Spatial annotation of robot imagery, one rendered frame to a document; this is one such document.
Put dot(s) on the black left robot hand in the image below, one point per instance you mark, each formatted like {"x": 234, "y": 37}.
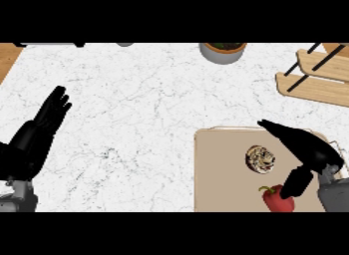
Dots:
{"x": 34, "y": 139}

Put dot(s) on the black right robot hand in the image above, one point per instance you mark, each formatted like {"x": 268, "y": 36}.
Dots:
{"x": 303, "y": 146}

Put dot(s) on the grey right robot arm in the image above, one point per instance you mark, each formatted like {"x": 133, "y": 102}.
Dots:
{"x": 339, "y": 191}

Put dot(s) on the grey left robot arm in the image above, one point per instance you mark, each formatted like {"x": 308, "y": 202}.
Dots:
{"x": 15, "y": 197}

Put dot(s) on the beige tray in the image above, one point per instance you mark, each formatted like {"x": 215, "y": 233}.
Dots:
{"x": 240, "y": 169}

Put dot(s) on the wooden tiered shelf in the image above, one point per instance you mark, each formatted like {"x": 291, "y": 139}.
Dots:
{"x": 328, "y": 76}

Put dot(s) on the red bell pepper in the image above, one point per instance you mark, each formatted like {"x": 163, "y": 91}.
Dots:
{"x": 278, "y": 199}

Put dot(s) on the black framed appliance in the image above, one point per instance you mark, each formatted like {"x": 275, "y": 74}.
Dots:
{"x": 49, "y": 44}

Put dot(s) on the grey plant pot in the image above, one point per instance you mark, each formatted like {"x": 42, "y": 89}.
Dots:
{"x": 222, "y": 52}

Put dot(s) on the small grey object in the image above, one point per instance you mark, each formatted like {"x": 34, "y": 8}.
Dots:
{"x": 124, "y": 44}

